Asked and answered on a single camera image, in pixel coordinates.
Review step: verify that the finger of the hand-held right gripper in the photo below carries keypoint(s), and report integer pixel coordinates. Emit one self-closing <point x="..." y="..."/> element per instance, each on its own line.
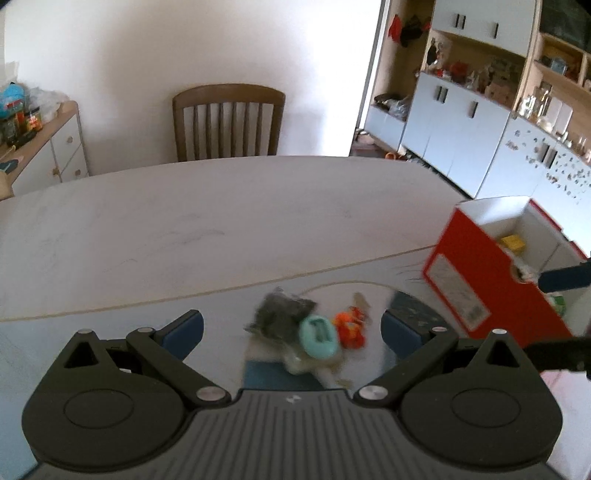
<point x="563" y="353"/>
<point x="565" y="278"/>

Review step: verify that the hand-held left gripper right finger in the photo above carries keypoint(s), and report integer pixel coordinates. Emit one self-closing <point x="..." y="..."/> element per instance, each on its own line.
<point x="399" y="334"/>

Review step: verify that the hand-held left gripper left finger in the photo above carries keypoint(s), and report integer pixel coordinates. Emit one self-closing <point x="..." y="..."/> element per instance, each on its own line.
<point x="184" y="332"/>

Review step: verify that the white plush glove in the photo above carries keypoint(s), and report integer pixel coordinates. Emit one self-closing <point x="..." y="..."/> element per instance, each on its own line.
<point x="524" y="272"/>

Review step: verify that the small yellow box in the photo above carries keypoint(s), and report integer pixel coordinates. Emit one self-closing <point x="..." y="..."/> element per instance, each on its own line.
<point x="512" y="243"/>

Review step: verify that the red cardboard box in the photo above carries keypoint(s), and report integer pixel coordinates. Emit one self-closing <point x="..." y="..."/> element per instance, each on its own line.
<point x="480" y="272"/>

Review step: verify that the dark blue speckled mat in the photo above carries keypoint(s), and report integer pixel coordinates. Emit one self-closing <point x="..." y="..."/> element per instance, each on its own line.
<point x="420" y="309"/>

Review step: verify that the teal round case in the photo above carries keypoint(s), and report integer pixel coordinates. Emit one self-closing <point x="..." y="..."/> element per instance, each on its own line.
<point x="318" y="341"/>

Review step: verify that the grey crumpled bag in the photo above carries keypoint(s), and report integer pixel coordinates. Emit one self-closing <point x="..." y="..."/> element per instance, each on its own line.
<point x="277" y="314"/>

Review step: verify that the clear plastic wrapper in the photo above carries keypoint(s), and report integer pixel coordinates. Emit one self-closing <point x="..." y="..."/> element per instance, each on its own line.
<point x="309" y="364"/>

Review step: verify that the grey-blue packet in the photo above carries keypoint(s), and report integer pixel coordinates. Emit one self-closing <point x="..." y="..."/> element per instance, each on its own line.
<point x="272" y="376"/>

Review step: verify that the white cabinet with stickers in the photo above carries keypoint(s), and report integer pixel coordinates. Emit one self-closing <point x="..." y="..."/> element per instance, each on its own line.
<point x="531" y="180"/>

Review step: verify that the orange slippers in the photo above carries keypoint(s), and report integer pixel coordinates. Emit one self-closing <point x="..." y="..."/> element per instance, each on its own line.
<point x="395" y="155"/>

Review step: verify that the white two-door cabinet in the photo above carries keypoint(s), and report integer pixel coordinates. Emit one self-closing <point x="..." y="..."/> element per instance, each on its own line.
<point x="457" y="129"/>

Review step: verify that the wooden shelf unit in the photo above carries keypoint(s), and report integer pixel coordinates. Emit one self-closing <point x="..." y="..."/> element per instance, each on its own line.
<point x="558" y="78"/>

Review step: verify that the low white cabinet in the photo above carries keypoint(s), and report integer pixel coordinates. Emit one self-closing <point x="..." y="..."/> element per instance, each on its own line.
<point x="385" y="124"/>

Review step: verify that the small white side cabinet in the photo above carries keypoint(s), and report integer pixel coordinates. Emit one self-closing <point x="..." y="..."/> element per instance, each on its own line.
<point x="51" y="157"/>

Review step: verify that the dark bag pile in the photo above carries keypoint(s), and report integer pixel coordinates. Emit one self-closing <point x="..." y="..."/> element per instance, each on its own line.
<point x="392" y="104"/>

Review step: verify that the brown wooden chair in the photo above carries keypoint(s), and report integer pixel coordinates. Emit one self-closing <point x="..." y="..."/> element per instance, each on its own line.
<point x="226" y="94"/>

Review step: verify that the dark glass jar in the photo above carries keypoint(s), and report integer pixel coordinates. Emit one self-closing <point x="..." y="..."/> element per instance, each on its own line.
<point x="9" y="129"/>

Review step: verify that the white crumpled plastic bag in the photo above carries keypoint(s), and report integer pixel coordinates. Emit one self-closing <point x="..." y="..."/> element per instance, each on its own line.
<point x="46" y="101"/>

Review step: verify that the red and black hanging garment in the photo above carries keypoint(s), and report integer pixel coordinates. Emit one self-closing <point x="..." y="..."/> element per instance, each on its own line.
<point x="406" y="30"/>

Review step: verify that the white upper wall cabinet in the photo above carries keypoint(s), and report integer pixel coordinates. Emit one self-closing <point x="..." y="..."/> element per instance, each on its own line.
<point x="485" y="23"/>

